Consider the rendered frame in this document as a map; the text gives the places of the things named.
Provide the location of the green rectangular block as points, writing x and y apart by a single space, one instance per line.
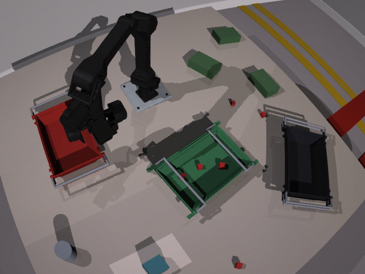
264 83
204 64
226 35

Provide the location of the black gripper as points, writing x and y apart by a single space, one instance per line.
115 111

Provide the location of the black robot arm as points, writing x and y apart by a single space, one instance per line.
92 71

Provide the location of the teal block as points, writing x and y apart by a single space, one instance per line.
156 265

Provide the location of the grey cylinder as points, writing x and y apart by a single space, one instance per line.
65 251

